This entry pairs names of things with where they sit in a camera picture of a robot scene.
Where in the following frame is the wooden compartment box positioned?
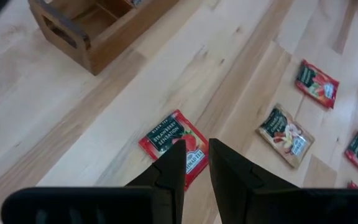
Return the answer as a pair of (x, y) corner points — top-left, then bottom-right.
(28, 0), (180, 77)

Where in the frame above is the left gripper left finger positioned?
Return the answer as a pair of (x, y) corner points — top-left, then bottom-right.
(0, 139), (188, 224)

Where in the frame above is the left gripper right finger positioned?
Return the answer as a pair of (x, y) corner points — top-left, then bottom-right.
(209, 139), (358, 224)

